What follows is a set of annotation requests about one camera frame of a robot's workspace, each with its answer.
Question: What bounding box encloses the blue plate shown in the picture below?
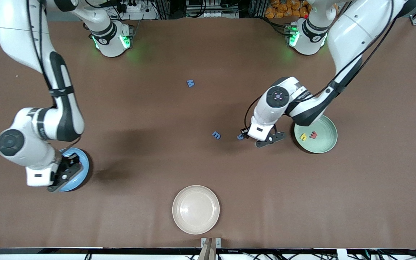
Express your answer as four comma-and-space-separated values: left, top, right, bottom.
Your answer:
58, 147, 90, 192

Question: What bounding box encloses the green plate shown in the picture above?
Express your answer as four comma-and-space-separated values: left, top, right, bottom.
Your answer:
294, 115, 338, 154

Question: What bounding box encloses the beige plate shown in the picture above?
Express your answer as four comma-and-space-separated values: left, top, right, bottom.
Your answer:
172, 185, 220, 235

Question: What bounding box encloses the brown table cover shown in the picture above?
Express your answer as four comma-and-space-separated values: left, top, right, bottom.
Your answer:
0, 17, 416, 250

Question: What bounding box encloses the orange objects pile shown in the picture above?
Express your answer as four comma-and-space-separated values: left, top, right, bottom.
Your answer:
265, 0, 311, 19

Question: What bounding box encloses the white power strip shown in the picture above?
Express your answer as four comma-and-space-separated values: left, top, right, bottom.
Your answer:
107, 0, 159, 20

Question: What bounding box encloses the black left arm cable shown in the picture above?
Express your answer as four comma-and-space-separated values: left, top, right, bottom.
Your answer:
244, 0, 398, 129

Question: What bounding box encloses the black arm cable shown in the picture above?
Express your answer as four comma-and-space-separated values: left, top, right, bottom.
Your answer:
27, 0, 83, 148
244, 0, 398, 129

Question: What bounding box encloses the black table edge rail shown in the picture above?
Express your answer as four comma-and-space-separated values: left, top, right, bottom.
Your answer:
0, 247, 416, 254

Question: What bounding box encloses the metal mounting bracket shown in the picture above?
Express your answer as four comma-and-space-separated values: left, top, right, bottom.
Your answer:
201, 237, 222, 249

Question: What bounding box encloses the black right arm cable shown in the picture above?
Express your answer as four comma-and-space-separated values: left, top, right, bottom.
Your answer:
27, 0, 83, 148

